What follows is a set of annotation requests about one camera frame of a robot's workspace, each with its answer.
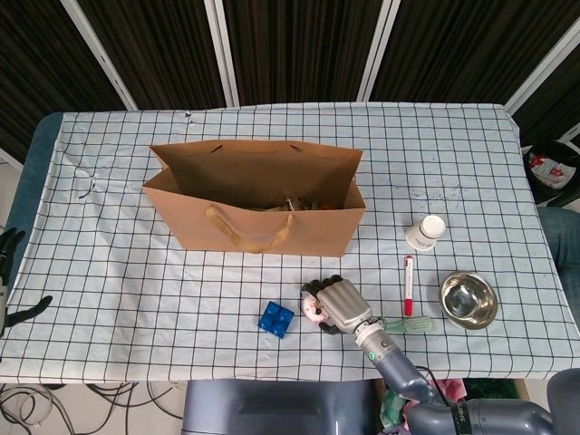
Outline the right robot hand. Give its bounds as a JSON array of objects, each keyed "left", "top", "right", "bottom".
[{"left": 301, "top": 274, "right": 376, "bottom": 337}]

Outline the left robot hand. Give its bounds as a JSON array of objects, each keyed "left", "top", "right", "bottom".
[{"left": 0, "top": 227, "right": 54, "bottom": 339}]

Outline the pink toy strawberry cake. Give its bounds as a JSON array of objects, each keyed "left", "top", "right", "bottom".
[{"left": 302, "top": 294, "right": 327, "bottom": 324}]

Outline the brown paper bag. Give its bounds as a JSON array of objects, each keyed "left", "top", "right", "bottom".
[{"left": 140, "top": 140, "right": 367, "bottom": 258}]

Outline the red and white marker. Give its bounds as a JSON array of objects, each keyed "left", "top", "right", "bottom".
[{"left": 402, "top": 255, "right": 415, "bottom": 317}]

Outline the blue toy building block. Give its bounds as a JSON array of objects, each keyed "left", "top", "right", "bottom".
[{"left": 256, "top": 300, "right": 295, "bottom": 339}]

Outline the mint green scrubbing brush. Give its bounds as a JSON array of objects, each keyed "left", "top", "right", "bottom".
[{"left": 383, "top": 315, "right": 434, "bottom": 335}]

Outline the blue table padding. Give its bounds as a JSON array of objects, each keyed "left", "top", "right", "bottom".
[{"left": 0, "top": 111, "right": 64, "bottom": 314}]

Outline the blue checkered tablecloth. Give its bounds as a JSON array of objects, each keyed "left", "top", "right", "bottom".
[{"left": 0, "top": 101, "right": 580, "bottom": 382}]

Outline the white paper cup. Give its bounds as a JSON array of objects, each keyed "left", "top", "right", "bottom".
[{"left": 404, "top": 215, "right": 447, "bottom": 252}]

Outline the teal patterned cloth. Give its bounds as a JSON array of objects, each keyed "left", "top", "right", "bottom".
[{"left": 379, "top": 384, "right": 409, "bottom": 430}]

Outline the stainless steel bowl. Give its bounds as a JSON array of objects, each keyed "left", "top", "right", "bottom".
[{"left": 438, "top": 270, "right": 498, "bottom": 331}]

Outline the grey robot torso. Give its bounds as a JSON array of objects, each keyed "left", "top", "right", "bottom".
[{"left": 182, "top": 379, "right": 377, "bottom": 435}]

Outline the dark green garment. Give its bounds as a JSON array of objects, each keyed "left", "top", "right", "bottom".
[{"left": 464, "top": 379, "right": 517, "bottom": 401}]

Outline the cardboard box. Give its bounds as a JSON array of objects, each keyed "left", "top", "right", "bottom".
[{"left": 374, "top": 378, "right": 531, "bottom": 402}]

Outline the person's leg in jeans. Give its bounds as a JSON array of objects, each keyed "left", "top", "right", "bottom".
[{"left": 536, "top": 206, "right": 580, "bottom": 291}]

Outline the dark folding partition screen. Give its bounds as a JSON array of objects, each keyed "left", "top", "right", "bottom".
[{"left": 0, "top": 0, "right": 580, "bottom": 160}]

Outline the gold ribbon bag handle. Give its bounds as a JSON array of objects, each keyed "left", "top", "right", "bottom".
[{"left": 206, "top": 204, "right": 295, "bottom": 254}]

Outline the black floor cable tangle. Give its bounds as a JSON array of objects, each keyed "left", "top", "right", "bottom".
[{"left": 81, "top": 380, "right": 187, "bottom": 422}]

